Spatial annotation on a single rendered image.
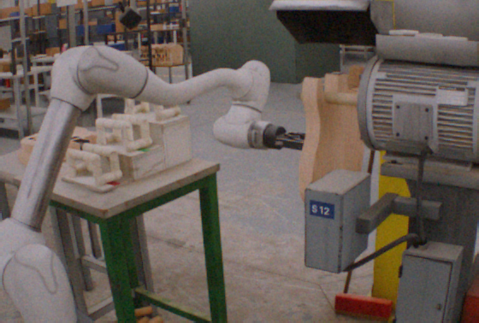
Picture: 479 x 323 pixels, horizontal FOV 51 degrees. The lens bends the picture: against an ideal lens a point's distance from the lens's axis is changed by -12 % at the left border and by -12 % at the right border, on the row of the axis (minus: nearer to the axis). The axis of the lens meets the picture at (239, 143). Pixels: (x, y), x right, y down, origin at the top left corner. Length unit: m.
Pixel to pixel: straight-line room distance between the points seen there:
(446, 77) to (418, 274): 0.49
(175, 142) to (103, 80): 0.72
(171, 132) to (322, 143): 0.71
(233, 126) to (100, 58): 0.58
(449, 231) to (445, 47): 0.46
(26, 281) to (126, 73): 0.60
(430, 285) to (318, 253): 0.31
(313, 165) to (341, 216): 0.34
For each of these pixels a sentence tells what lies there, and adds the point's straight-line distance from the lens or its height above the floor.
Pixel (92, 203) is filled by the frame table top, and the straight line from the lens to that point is 1.79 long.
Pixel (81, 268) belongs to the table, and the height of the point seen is 0.15.
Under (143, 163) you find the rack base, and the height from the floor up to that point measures 0.98.
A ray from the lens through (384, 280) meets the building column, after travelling 2.72.
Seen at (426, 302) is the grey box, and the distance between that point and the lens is 1.39.
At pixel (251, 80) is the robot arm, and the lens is 1.79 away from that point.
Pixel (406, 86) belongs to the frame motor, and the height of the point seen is 1.32.
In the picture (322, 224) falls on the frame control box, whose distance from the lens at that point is 1.23.
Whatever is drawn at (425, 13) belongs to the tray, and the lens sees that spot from 1.48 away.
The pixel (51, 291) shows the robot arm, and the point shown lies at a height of 0.89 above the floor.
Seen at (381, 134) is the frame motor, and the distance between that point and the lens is 1.38.
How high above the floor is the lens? 1.53
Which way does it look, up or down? 15 degrees down
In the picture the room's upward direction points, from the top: 3 degrees counter-clockwise
